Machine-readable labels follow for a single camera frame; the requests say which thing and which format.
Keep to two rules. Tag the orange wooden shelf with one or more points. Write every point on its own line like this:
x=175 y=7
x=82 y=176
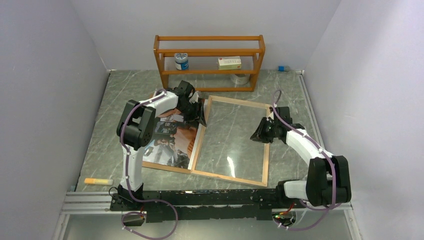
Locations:
x=203 y=55

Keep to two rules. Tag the blue white jar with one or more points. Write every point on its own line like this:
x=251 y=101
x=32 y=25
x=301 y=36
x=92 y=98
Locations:
x=181 y=61

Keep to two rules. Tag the yellow glue stick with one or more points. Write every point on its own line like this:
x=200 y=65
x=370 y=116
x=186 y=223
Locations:
x=98 y=181

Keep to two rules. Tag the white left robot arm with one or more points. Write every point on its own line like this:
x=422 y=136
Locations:
x=137 y=124

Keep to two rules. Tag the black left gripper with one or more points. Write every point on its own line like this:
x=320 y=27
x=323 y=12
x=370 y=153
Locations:
x=197 y=116

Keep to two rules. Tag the silver tape roll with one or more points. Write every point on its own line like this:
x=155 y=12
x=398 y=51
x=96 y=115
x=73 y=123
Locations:
x=240 y=79

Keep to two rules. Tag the wooden picture frame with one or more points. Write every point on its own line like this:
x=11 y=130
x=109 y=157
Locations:
x=265 y=155

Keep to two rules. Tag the printed photo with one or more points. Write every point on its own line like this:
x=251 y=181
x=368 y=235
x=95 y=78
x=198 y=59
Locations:
x=173 y=143

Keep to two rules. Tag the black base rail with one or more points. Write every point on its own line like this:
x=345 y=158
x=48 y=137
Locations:
x=160 y=214

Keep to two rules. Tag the blue capped bottle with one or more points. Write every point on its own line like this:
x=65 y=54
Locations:
x=284 y=68

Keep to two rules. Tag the clear acrylic sheet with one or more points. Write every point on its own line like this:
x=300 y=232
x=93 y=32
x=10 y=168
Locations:
x=232 y=139

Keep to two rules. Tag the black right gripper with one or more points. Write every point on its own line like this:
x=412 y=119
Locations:
x=259 y=135

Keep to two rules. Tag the white green box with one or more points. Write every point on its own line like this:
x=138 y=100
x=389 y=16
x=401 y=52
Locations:
x=229 y=63

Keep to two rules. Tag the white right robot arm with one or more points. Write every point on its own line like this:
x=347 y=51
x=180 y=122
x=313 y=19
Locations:
x=327 y=182

